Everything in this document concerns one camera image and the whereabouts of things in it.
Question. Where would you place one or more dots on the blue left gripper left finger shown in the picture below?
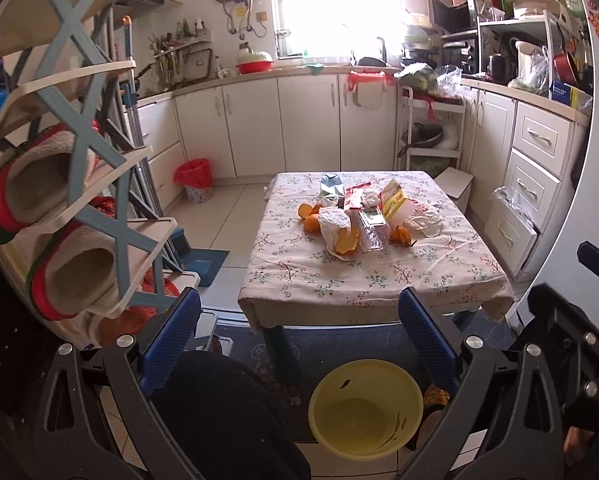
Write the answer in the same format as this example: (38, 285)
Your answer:
(164, 348)

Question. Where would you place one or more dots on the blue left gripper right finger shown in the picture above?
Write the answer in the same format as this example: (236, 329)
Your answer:
(435, 352)

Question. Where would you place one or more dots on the long orange peel with stem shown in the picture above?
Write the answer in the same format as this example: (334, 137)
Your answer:
(402, 236)

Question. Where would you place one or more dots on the large orange peel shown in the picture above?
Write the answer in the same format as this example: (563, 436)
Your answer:
(311, 223)

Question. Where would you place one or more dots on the red lined trash bin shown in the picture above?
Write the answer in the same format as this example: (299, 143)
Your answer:
(196, 178)

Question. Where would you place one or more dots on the white kitchen base cabinets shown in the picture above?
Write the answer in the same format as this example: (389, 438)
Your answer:
(519, 148)

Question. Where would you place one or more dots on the white rolling kitchen cart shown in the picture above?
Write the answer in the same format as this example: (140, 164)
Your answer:
(429, 132)

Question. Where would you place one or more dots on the person's right hand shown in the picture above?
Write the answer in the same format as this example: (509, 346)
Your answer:
(576, 445)

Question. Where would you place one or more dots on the blue dustpan with brush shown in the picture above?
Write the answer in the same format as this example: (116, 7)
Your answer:
(205, 262)

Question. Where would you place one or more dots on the yellow plastic basin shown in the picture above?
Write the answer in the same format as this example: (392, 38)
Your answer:
(365, 410)

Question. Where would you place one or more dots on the white plastic bag red print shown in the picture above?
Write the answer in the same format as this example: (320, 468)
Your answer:
(423, 219)

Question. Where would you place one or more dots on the clear plastic package green label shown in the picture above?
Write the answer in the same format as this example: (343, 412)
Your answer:
(374, 230)

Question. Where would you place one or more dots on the beige blue shoe rack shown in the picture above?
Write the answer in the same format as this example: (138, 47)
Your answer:
(82, 238)

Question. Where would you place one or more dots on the cupped orange peel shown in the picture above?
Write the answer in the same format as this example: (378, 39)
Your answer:
(346, 241)

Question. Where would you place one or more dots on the floral tablecloth table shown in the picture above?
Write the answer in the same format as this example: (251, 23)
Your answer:
(292, 279)

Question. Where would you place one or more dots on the white crumpled plastic bag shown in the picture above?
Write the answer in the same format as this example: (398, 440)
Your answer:
(331, 220)

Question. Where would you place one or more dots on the yellow green snack box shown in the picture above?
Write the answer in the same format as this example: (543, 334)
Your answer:
(395, 205)

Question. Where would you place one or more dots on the white step stool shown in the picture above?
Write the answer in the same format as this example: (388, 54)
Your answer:
(457, 185)

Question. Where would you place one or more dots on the red snack wrapper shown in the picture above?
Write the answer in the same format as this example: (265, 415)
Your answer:
(359, 196)

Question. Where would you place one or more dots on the small orange peel pieces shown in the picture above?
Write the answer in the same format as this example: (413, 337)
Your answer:
(306, 210)

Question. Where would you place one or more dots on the red bag on cabinet door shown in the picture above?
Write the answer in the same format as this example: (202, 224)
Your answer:
(368, 89)

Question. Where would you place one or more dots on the red bowl with lid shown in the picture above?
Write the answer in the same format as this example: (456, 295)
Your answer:
(253, 62)

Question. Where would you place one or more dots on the white electric kettle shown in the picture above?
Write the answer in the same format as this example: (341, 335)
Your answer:
(531, 63)

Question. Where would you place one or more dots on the white metal counter shelf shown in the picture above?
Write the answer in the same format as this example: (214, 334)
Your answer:
(568, 57)

